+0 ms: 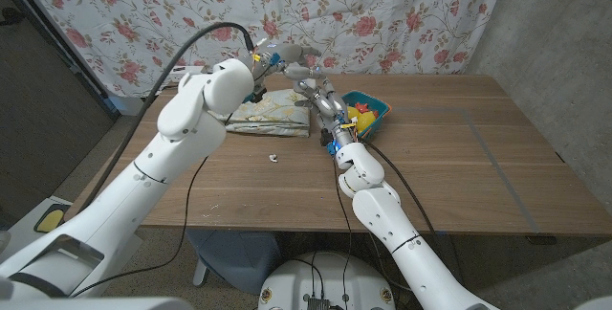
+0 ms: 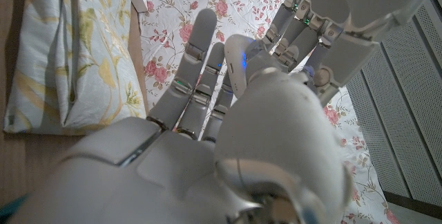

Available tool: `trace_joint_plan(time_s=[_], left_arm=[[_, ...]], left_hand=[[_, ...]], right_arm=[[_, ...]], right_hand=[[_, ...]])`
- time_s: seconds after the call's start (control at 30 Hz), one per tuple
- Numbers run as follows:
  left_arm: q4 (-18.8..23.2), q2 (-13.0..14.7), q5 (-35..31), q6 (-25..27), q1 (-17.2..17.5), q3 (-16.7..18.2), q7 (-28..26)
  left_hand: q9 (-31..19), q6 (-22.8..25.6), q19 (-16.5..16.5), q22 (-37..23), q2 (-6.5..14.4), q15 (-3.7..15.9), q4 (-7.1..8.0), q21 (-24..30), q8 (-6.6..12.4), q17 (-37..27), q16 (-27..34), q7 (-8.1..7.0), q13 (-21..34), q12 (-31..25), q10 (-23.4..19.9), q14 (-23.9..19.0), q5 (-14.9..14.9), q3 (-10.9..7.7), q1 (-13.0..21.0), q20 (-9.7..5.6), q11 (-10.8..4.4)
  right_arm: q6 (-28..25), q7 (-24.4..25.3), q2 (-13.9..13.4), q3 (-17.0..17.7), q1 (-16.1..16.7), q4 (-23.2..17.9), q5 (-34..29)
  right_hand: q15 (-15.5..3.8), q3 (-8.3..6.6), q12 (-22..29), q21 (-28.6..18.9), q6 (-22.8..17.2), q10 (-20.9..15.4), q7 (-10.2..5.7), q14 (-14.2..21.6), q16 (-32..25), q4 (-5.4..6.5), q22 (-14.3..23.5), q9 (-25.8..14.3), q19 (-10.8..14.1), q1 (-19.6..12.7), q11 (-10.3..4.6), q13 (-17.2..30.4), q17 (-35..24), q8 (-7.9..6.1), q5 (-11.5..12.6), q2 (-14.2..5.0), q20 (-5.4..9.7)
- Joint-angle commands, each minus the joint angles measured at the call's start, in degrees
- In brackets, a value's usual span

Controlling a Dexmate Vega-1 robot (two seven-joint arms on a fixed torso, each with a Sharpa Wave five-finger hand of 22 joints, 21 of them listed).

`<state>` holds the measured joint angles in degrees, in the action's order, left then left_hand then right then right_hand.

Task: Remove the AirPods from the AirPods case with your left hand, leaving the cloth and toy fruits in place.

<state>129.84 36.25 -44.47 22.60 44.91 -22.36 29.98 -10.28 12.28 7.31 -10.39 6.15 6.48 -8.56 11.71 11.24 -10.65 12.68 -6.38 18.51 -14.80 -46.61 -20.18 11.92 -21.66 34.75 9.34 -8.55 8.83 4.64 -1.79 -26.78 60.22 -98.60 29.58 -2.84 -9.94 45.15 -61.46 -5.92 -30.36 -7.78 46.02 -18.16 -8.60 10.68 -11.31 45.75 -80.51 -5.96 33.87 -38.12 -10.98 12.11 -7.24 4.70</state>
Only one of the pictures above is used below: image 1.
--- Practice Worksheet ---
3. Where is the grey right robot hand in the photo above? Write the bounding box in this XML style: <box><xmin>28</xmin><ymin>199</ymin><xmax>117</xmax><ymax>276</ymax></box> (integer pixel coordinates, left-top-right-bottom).
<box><xmin>294</xmin><ymin>77</ymin><xmax>359</xmax><ymax>148</ymax></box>

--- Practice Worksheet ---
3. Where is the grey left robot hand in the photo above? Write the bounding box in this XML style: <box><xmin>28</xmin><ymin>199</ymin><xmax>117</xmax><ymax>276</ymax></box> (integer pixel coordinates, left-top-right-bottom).
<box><xmin>248</xmin><ymin>42</ymin><xmax>327</xmax><ymax>82</ymax></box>

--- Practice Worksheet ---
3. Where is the folded pale floral cloth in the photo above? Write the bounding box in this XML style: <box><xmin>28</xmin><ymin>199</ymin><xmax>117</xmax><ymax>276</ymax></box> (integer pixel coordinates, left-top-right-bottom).
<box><xmin>209</xmin><ymin>88</ymin><xmax>312</xmax><ymax>138</ymax></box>

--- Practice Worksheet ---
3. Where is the teal basket with orange rim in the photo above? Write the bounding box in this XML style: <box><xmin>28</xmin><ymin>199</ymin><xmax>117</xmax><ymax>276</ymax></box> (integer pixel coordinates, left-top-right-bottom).
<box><xmin>341</xmin><ymin>90</ymin><xmax>393</xmax><ymax>140</ymax></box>

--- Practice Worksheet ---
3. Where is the white power strip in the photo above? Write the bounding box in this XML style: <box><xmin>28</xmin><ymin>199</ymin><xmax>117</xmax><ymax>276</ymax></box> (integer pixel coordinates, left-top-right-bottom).
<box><xmin>167</xmin><ymin>64</ymin><xmax>208</xmax><ymax>84</ymax></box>

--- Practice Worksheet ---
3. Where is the rose print backdrop curtain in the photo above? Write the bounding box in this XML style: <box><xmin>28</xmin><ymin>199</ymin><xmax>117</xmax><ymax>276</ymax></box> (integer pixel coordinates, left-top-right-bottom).
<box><xmin>11</xmin><ymin>0</ymin><xmax>511</xmax><ymax>99</ymax></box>

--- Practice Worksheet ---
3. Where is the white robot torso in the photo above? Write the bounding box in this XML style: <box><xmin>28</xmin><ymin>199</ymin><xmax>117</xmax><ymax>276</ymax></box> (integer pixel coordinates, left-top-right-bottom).
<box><xmin>257</xmin><ymin>251</ymin><xmax>397</xmax><ymax>310</ymax></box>

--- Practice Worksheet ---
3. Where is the blue-grey stool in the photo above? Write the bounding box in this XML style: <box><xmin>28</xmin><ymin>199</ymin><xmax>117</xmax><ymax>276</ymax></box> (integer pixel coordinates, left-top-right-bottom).
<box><xmin>185</xmin><ymin>229</ymin><xmax>282</xmax><ymax>296</ymax></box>

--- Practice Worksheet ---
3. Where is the dark grey partition panel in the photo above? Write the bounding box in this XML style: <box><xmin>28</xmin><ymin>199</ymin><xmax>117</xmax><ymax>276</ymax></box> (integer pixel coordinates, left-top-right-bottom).
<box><xmin>0</xmin><ymin>0</ymin><xmax>120</xmax><ymax>230</ymax></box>

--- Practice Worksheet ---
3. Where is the yellow and black floor pad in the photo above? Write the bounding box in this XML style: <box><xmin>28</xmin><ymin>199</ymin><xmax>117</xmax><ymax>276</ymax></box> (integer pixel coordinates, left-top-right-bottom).
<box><xmin>33</xmin><ymin>203</ymin><xmax>71</xmax><ymax>233</ymax></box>

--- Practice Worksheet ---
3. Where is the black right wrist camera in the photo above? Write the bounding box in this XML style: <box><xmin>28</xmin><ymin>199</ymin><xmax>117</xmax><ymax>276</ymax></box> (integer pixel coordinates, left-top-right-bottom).
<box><xmin>319</xmin><ymin>127</ymin><xmax>339</xmax><ymax>156</ymax></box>

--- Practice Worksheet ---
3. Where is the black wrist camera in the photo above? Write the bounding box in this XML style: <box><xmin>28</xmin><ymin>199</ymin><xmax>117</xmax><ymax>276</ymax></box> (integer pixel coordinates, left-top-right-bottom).
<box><xmin>243</xmin><ymin>87</ymin><xmax>268</xmax><ymax>105</ymax></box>
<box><xmin>319</xmin><ymin>127</ymin><xmax>339</xmax><ymax>156</ymax></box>

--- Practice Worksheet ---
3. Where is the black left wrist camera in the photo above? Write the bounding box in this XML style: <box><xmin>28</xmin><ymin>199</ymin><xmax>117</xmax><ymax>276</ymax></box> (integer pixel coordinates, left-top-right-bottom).
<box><xmin>243</xmin><ymin>87</ymin><xmax>268</xmax><ymax>105</ymax></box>

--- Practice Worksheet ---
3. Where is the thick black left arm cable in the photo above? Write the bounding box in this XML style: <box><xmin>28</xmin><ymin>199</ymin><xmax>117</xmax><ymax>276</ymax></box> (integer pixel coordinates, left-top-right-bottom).
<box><xmin>76</xmin><ymin>21</ymin><xmax>255</xmax><ymax>215</ymax></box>

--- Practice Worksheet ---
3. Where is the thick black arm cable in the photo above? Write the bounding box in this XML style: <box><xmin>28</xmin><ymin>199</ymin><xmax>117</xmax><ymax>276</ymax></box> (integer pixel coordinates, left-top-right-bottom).
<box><xmin>76</xmin><ymin>21</ymin><xmax>255</xmax><ymax>215</ymax></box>
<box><xmin>361</xmin><ymin>140</ymin><xmax>460</xmax><ymax>273</ymax></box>

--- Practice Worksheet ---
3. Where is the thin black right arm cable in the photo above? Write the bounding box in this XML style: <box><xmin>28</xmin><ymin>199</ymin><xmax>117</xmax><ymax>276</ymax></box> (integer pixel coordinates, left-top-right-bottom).
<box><xmin>332</xmin><ymin>154</ymin><xmax>355</xmax><ymax>310</ymax></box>

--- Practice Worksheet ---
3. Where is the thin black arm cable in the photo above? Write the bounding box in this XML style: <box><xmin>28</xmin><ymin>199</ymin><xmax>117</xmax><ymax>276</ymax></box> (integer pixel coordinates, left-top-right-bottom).
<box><xmin>71</xmin><ymin>156</ymin><xmax>210</xmax><ymax>298</ymax></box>
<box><xmin>332</xmin><ymin>154</ymin><xmax>355</xmax><ymax>310</ymax></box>

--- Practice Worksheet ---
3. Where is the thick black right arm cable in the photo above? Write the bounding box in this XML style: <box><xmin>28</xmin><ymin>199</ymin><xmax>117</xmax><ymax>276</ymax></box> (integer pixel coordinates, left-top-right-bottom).
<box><xmin>361</xmin><ymin>140</ymin><xmax>460</xmax><ymax>273</ymax></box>

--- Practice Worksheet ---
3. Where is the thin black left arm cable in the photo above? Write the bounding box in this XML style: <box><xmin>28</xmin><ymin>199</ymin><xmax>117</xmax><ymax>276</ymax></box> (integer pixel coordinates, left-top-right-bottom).
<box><xmin>71</xmin><ymin>156</ymin><xmax>210</xmax><ymax>298</ymax></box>

